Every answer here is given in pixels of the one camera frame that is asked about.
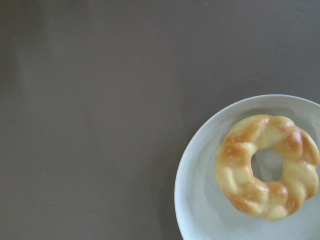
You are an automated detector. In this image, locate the white shallow bowl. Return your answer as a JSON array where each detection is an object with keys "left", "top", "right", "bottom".
[{"left": 174, "top": 94, "right": 320, "bottom": 240}]

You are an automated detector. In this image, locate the twisted ring donut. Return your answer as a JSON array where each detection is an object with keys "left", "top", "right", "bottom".
[{"left": 214, "top": 114, "right": 320, "bottom": 221}]

